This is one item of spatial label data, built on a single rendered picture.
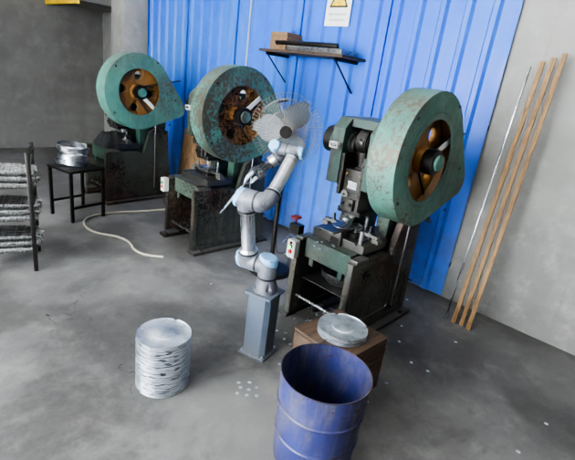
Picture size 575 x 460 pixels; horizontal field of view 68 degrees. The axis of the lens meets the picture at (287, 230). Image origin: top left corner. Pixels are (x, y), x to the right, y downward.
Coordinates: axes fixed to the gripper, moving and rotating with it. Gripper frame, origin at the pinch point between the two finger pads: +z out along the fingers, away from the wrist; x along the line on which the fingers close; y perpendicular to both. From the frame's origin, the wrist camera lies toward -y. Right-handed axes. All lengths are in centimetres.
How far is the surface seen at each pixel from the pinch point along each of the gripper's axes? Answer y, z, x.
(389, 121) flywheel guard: 31, -89, 18
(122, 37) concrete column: -429, 87, -215
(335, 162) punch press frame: -19, -53, 30
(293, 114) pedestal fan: -76, -48, -7
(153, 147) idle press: -275, 116, -64
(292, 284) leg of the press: -13, 26, 83
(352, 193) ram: -11, -49, 53
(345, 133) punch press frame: -17, -69, 18
